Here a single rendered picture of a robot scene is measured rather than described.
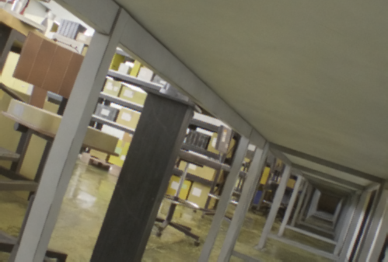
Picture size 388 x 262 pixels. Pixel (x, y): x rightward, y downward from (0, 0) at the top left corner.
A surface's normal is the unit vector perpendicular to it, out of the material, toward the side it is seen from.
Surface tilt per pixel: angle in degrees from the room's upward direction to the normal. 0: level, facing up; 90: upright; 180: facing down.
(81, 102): 90
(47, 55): 90
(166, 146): 90
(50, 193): 90
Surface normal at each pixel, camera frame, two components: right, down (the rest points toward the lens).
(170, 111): -0.13, -0.13
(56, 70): 0.62, 0.15
